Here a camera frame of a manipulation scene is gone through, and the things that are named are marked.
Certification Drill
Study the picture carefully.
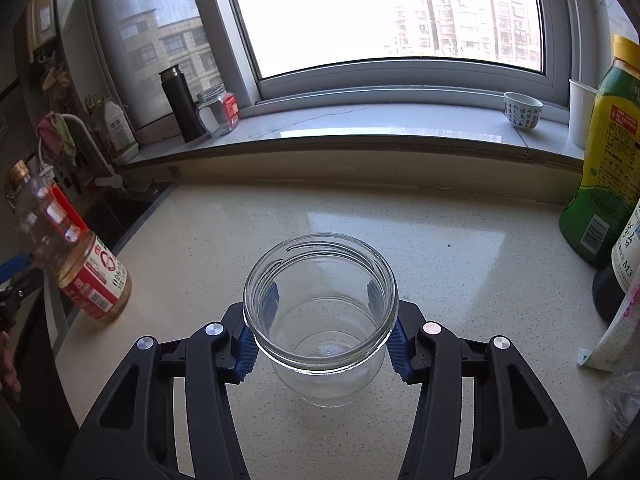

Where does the pink and green cloth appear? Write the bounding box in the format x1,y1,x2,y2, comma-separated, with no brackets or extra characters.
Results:
36,112,77,158

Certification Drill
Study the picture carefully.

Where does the dark kitchen sink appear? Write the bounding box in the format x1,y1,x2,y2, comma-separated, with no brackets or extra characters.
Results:
75,180,173,256

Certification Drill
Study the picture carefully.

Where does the clear glass jar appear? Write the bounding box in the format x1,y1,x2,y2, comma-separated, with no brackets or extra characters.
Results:
243,232,400,408

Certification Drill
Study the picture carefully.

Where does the white zip pouch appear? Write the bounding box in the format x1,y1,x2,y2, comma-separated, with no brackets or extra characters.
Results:
577,287,640,372

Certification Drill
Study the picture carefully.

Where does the glass mug with red label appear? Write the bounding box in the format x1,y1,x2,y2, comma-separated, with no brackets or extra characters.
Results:
196,85,241,137

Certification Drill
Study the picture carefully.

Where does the small white tea cup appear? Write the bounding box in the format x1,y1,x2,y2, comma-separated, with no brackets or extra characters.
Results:
503,92,544,131

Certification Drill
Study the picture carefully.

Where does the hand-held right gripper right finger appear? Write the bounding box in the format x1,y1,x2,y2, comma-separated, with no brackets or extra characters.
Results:
387,301,588,480

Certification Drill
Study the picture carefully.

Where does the white paper cup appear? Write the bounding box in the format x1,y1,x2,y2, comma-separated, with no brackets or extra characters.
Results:
569,79,600,150

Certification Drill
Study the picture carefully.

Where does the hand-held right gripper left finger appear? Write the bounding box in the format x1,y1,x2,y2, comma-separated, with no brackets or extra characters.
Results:
64,302,258,480

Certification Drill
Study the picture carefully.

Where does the white plastic bottle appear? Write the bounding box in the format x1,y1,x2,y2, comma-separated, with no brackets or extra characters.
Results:
90,99,140,165

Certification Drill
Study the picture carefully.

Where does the green plastic bottle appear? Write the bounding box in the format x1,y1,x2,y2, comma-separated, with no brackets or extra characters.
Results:
559,35,640,268

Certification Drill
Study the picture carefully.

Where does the window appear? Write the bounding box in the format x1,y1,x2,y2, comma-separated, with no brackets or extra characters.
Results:
85,0,586,126

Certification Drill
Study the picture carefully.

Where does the dark bottle with white label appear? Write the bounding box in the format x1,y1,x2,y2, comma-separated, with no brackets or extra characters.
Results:
592,200,640,326

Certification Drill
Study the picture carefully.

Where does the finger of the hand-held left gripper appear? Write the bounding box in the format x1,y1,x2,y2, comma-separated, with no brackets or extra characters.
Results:
0,272,42,333
0,255,35,282

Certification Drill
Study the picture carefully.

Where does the black thermos flask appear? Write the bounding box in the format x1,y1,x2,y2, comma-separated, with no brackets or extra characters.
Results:
160,65,207,143

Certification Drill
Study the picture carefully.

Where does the person's left hand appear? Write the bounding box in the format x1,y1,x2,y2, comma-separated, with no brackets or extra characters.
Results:
0,332,22,397

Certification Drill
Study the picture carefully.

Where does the metal faucet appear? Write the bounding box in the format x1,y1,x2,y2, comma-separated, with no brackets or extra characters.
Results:
39,114,151,193

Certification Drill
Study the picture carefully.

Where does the clear bottle with red label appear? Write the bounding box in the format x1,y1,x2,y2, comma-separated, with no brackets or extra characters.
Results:
5,160,133,320

